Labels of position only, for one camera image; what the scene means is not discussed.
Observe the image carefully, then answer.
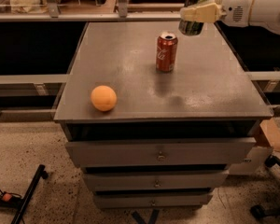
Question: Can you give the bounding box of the grey drawer cabinet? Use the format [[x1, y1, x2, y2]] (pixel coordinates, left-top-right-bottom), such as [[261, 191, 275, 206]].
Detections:
[[55, 21, 272, 208]]

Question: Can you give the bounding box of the red cola can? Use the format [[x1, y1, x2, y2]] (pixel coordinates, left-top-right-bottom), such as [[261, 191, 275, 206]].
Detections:
[[156, 32, 178, 72]]

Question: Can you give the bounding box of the green soda can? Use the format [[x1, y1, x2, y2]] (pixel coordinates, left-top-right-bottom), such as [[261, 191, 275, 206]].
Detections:
[[179, 0, 210, 36]]

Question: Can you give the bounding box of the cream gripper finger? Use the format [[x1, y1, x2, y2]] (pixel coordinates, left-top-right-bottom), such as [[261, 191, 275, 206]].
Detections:
[[180, 2, 226, 23]]

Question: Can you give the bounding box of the black stand with red clamp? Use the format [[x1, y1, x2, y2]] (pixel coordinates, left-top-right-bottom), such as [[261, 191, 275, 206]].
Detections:
[[0, 164, 49, 224]]

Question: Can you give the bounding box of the metal shelf rail frame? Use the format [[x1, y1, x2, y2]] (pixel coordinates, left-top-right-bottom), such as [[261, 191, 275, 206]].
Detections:
[[0, 0, 183, 22]]

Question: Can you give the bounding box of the cardboard box on floor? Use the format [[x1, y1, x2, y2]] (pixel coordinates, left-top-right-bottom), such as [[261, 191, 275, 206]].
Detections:
[[230, 119, 280, 175]]

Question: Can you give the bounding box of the orange fruit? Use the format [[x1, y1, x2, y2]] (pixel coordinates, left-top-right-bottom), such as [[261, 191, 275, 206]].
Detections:
[[91, 86, 117, 112]]

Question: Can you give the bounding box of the black office chair base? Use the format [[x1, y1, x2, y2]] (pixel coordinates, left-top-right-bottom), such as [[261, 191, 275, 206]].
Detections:
[[249, 153, 280, 221]]

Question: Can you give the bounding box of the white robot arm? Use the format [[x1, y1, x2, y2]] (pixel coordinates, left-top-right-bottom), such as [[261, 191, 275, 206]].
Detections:
[[180, 0, 280, 35]]

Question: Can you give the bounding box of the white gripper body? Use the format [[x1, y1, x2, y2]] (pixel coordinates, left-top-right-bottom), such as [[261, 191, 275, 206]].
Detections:
[[215, 0, 254, 27]]

